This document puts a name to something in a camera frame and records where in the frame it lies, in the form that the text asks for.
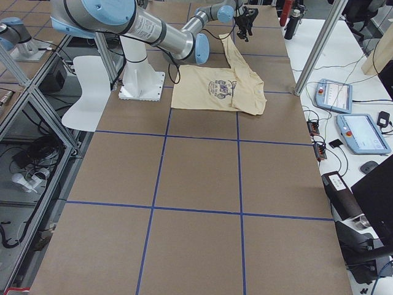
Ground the wooden board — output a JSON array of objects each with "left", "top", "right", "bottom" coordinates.
[{"left": 362, "top": 24, "right": 393, "bottom": 76}]

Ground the white plastic chair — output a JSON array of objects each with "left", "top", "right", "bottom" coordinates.
[{"left": 61, "top": 55, "right": 111, "bottom": 132}]

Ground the teach pendant tablet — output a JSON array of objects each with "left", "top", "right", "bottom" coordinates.
[
  {"left": 336, "top": 114, "right": 391, "bottom": 155},
  {"left": 314, "top": 79, "right": 352, "bottom": 114}
]

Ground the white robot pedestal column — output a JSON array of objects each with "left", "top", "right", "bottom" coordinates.
[{"left": 119, "top": 34, "right": 165, "bottom": 101}]

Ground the black office chair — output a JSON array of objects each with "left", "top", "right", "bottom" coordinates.
[{"left": 342, "top": 0, "right": 378, "bottom": 41}]

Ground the metal cup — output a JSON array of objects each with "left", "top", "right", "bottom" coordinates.
[{"left": 355, "top": 215, "right": 371, "bottom": 230}]

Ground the black monitor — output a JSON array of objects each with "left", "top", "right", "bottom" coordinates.
[{"left": 351, "top": 157, "right": 392, "bottom": 245}]

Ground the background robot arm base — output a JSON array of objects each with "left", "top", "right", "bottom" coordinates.
[{"left": 1, "top": 17, "right": 52, "bottom": 62}]

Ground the white power strip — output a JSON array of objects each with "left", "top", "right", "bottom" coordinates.
[{"left": 11, "top": 173, "right": 45, "bottom": 193}]

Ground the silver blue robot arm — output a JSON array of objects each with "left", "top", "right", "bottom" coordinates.
[{"left": 51, "top": 1, "right": 259, "bottom": 65}]

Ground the black power adapter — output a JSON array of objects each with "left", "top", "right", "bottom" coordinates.
[{"left": 377, "top": 111, "right": 390, "bottom": 128}]

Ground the lower orange circuit board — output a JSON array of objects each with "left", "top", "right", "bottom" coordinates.
[{"left": 313, "top": 141, "right": 327, "bottom": 162}]

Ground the near teach pendant tablet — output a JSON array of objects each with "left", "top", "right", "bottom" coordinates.
[{"left": 336, "top": 114, "right": 391, "bottom": 155}]

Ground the cream long-sleeve printed shirt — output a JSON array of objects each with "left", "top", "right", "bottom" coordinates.
[{"left": 171, "top": 37, "right": 267, "bottom": 116}]

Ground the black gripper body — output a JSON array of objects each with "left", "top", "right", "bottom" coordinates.
[{"left": 235, "top": 14, "right": 254, "bottom": 31}]

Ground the far teach pendant tablet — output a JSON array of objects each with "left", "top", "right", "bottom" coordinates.
[{"left": 314, "top": 79, "right": 352, "bottom": 114}]

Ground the aluminium table frame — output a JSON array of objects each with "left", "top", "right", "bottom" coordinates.
[{"left": 0, "top": 30, "right": 90, "bottom": 293}]

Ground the dark box with label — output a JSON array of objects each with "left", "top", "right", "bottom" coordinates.
[{"left": 321, "top": 171, "right": 363, "bottom": 220}]

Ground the small black square pad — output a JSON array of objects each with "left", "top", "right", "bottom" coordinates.
[{"left": 329, "top": 139, "right": 343, "bottom": 148}]

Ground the aluminium frame post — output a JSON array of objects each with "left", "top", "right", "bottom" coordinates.
[{"left": 294, "top": 0, "right": 348, "bottom": 96}]

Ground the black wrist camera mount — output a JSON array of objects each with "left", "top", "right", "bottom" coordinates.
[{"left": 243, "top": 6, "right": 259, "bottom": 20}]

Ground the red fire extinguisher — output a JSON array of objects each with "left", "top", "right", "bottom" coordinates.
[{"left": 279, "top": 0, "right": 294, "bottom": 27}]

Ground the upper orange circuit board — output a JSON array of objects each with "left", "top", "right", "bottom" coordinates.
[{"left": 306, "top": 120, "right": 320, "bottom": 136}]

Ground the orange circuit board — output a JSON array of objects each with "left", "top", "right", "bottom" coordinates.
[
  {"left": 306, "top": 120, "right": 320, "bottom": 136},
  {"left": 313, "top": 141, "right": 327, "bottom": 162}
]

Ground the black computer mouse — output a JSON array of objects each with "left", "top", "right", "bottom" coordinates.
[{"left": 360, "top": 160, "right": 379, "bottom": 175}]

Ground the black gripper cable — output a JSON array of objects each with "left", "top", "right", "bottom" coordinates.
[{"left": 159, "top": 21, "right": 243, "bottom": 84}]

